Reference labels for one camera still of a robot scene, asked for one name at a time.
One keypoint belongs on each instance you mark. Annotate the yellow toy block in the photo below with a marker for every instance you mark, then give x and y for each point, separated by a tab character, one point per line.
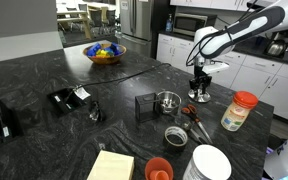
102	52

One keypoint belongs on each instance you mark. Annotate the blue soap bottle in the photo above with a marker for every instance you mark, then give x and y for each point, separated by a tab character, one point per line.
169	23

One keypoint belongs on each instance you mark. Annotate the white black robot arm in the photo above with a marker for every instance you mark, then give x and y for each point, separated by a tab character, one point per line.
247	28

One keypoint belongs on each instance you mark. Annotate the stainless steel refrigerator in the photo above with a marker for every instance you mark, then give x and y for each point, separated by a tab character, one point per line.
137	21

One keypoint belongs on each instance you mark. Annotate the dark office chair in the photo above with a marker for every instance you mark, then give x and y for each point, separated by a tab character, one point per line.
97	18

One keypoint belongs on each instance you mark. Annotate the silver pot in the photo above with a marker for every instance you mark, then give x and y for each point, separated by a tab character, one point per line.
168	101

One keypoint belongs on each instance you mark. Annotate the black square box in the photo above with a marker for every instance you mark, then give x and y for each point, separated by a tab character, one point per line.
146	107

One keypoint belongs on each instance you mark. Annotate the white paper tag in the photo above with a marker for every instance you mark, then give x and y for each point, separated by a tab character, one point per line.
82	93

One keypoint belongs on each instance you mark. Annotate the large black recessed box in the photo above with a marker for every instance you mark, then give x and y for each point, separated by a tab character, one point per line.
4	120

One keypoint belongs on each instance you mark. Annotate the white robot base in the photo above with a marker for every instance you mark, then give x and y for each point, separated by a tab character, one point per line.
285	155

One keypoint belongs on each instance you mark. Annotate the black microwave oven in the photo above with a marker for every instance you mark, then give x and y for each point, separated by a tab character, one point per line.
192	23

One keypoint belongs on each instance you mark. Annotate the silver measuring spoon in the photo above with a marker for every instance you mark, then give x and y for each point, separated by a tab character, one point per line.
188	127

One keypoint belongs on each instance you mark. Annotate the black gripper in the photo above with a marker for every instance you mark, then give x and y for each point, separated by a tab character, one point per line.
201	74

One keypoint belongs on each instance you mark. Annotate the silver kettle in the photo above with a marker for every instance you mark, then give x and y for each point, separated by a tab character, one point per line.
276	47

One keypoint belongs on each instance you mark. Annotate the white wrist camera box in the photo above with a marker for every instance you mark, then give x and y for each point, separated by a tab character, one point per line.
217	67

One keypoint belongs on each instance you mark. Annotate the small white label tag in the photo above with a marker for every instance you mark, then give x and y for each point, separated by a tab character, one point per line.
5	131

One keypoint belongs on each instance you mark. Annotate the mayonnaise jar with orange lid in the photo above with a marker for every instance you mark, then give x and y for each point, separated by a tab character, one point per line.
239	111

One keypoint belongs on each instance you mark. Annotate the round silver pot lid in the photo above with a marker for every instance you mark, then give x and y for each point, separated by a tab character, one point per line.
199	97

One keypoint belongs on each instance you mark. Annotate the blue toy block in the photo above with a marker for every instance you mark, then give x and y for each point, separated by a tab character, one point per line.
114	49
93	50

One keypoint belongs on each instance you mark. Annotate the wooden dining table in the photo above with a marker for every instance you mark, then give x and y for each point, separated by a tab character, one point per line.
75	20

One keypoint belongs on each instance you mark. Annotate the white lidded plastic container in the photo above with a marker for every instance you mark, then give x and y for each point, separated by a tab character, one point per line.
207	164

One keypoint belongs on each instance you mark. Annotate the orange plastic cup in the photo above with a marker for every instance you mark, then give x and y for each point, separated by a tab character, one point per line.
158	170

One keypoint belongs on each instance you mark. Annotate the black recessed outlet box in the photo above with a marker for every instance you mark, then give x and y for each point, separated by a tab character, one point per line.
65	101

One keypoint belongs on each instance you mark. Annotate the light wooden block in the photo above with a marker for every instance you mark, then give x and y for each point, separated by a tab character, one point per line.
111	166

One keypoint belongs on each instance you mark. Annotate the white kitchen cabinets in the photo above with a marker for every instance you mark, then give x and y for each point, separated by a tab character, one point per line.
257	75

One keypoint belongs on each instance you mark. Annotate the wooden bowl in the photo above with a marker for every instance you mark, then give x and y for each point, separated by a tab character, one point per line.
104	59

